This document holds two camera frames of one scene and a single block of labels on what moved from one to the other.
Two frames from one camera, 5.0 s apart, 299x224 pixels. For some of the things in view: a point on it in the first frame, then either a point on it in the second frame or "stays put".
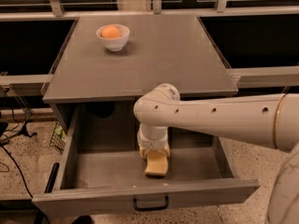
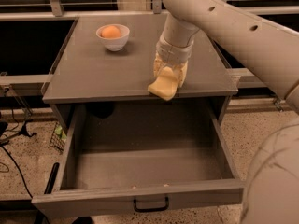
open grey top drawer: (102, 164) stays put
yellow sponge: (158, 162) -> (165, 86)
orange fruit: (110, 32) stays put
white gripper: (153, 141) -> (174, 54)
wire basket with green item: (59, 138) stays put
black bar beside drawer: (52, 178) stays put
